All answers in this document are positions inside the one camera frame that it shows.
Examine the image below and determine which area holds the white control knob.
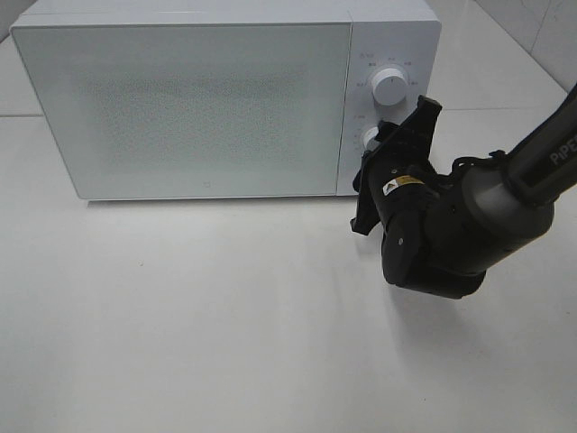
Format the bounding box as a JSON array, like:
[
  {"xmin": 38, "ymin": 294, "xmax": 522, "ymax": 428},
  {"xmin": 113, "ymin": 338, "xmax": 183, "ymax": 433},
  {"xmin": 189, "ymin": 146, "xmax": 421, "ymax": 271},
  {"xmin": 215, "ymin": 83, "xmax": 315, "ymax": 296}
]
[
  {"xmin": 362, "ymin": 126, "xmax": 380, "ymax": 152},
  {"xmin": 371, "ymin": 65, "xmax": 408, "ymax": 106}
]

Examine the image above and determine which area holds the white microwave door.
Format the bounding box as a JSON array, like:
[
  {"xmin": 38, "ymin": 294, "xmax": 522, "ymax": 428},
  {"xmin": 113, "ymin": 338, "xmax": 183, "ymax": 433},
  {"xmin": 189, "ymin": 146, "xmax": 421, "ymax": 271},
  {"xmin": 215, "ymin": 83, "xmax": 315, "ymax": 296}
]
[{"xmin": 14, "ymin": 23, "xmax": 350, "ymax": 200}]

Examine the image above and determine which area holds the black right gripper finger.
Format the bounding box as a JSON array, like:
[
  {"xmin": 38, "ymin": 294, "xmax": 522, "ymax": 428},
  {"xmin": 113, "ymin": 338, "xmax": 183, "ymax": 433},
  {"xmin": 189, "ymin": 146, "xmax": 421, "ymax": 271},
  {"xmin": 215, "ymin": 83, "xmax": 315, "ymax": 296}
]
[
  {"xmin": 371, "ymin": 120, "xmax": 399, "ymax": 151},
  {"xmin": 403, "ymin": 95, "xmax": 443, "ymax": 156}
]

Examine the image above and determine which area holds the white microwave oven body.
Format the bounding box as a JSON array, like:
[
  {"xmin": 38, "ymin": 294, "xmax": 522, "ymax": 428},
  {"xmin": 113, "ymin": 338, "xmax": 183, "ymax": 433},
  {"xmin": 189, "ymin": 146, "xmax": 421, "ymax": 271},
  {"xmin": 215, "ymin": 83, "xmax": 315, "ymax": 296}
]
[{"xmin": 10, "ymin": 1, "xmax": 442, "ymax": 199}]

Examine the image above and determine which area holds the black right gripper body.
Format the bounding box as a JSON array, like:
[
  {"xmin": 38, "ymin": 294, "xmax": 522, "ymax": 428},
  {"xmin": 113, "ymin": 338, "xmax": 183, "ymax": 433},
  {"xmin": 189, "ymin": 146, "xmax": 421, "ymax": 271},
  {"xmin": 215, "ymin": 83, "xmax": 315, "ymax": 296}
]
[{"xmin": 349, "ymin": 134, "xmax": 441, "ymax": 238}]

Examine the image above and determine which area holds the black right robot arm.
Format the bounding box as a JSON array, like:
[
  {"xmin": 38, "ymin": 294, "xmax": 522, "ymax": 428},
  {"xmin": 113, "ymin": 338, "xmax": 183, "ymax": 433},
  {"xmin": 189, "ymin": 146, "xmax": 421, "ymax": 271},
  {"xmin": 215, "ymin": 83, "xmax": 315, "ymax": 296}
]
[{"xmin": 351, "ymin": 92, "xmax": 576, "ymax": 299}]

